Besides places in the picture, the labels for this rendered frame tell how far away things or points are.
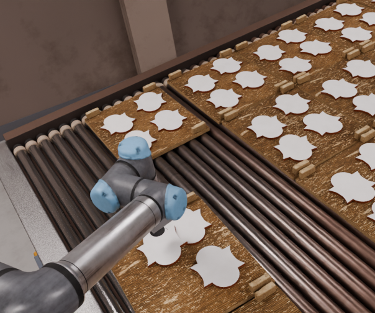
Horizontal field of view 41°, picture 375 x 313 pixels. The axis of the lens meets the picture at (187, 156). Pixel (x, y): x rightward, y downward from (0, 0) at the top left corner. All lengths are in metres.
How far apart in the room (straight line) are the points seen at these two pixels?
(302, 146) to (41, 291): 1.11
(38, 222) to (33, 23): 2.12
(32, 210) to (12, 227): 1.41
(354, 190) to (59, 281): 0.98
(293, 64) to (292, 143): 0.53
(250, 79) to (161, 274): 0.99
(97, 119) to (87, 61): 1.78
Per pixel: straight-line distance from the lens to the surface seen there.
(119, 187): 1.13
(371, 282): 1.41
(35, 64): 3.73
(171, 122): 1.92
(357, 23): 2.51
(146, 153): 1.20
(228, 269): 1.38
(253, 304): 1.33
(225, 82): 2.12
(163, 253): 1.44
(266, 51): 2.29
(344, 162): 1.69
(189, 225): 1.50
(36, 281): 0.87
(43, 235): 1.68
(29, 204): 1.81
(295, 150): 1.71
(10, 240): 3.12
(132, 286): 1.42
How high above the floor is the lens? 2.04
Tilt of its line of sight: 39 degrees down
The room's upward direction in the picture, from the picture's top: 11 degrees counter-clockwise
